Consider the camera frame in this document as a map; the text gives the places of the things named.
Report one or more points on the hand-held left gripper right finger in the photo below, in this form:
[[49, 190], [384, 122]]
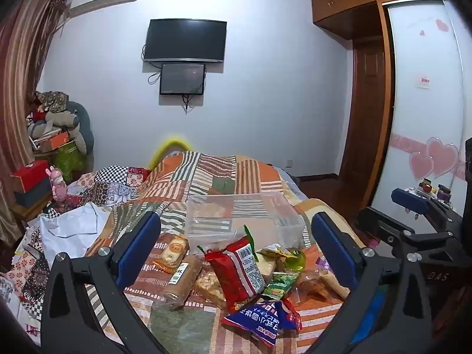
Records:
[[332, 243]]

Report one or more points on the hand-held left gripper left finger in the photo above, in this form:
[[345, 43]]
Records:
[[138, 250]]

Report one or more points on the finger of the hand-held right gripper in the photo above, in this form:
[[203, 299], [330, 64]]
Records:
[[409, 199], [379, 223]]

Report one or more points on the green snack packet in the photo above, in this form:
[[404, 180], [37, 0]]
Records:
[[278, 287]]

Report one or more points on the clear pastry pack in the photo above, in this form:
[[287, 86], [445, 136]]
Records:
[[208, 287]]

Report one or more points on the clear plastic container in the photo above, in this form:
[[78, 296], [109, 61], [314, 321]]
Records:
[[221, 225]]

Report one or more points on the clear packet of brown snacks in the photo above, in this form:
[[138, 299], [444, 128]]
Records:
[[317, 284]]

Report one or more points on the orange cracker packet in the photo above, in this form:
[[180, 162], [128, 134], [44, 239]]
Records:
[[171, 252]]

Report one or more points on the white side table with bottles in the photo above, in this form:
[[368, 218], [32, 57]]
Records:
[[442, 191]]

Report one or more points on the green jelly cup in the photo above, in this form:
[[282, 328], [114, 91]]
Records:
[[295, 260]]

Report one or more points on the brown biscuit tube pack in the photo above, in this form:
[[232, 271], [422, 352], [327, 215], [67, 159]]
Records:
[[180, 280]]

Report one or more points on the yellow-green snack packet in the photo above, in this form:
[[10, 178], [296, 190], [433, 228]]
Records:
[[274, 252]]

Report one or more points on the white plastic bag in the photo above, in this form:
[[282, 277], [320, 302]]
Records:
[[73, 228]]

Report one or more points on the pale wafer packet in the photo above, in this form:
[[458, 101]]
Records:
[[267, 267]]

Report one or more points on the brown wooden door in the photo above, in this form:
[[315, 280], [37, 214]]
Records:
[[363, 118]]

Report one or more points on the striped patchwork blanket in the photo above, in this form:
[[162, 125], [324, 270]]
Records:
[[206, 177]]

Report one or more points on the red snack bag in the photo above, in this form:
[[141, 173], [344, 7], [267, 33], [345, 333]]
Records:
[[236, 276]]

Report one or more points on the pink toy figure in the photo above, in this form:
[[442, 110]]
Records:
[[57, 186]]

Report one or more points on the yellow hoop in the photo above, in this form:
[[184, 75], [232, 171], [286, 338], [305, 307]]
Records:
[[166, 145]]

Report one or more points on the blue snack bag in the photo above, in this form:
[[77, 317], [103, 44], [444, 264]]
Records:
[[258, 324]]

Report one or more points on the green gift bag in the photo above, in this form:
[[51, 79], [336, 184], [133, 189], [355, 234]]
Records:
[[70, 162]]

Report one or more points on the dark grey box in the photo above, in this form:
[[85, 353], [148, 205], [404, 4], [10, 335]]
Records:
[[33, 197]]

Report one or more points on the white paper notice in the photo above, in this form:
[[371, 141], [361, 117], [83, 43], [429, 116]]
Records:
[[424, 81]]

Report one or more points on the red box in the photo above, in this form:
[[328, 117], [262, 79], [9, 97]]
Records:
[[31, 175]]

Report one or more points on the orange box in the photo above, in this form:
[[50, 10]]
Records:
[[55, 142]]

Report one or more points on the pile of clothes and boxes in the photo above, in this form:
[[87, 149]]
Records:
[[66, 118]]

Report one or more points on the small black monitor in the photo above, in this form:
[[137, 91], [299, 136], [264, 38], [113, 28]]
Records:
[[182, 79]]

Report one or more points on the wooden overhead cabinet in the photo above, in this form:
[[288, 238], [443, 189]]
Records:
[[350, 3]]

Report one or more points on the brown striped curtain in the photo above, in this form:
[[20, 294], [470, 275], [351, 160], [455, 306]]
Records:
[[22, 81]]

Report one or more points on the black wall television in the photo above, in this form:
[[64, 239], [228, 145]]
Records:
[[184, 40]]

